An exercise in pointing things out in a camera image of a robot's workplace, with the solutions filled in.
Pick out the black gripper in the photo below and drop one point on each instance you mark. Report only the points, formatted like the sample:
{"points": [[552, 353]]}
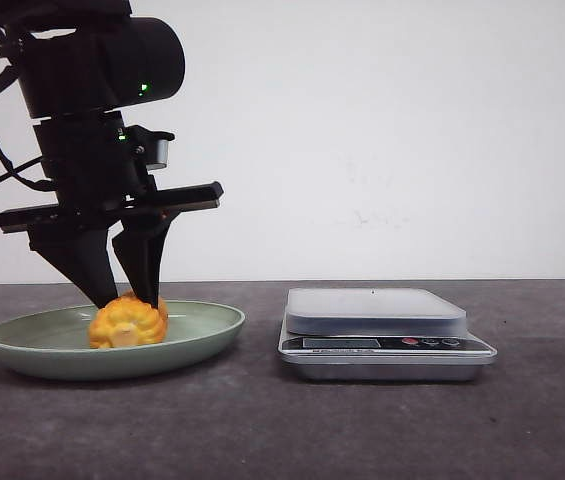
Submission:
{"points": [[98, 181]]}

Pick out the yellow corn cob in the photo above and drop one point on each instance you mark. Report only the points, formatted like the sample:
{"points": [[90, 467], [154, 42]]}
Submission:
{"points": [[127, 321]]}

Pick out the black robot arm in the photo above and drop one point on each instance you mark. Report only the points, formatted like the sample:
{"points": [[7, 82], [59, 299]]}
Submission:
{"points": [[78, 63]]}

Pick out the light green oval plate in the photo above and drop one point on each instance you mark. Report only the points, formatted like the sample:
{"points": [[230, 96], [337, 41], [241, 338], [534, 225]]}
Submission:
{"points": [[54, 344]]}

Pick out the silver digital kitchen scale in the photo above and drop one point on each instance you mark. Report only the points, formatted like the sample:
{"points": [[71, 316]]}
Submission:
{"points": [[379, 334]]}

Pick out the small silver wrist camera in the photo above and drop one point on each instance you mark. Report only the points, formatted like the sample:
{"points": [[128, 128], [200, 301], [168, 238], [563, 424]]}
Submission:
{"points": [[151, 147]]}

